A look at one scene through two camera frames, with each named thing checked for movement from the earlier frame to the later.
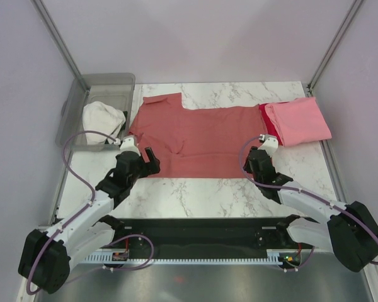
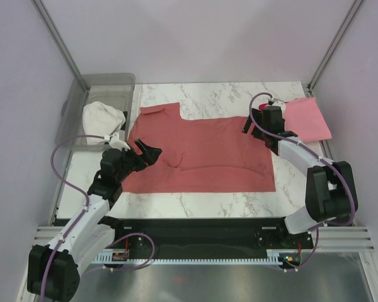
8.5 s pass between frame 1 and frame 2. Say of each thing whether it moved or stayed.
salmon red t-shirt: moved
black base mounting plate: stayed
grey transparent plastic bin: stayed
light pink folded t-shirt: stayed
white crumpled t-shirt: stayed
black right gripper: moved
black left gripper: moved
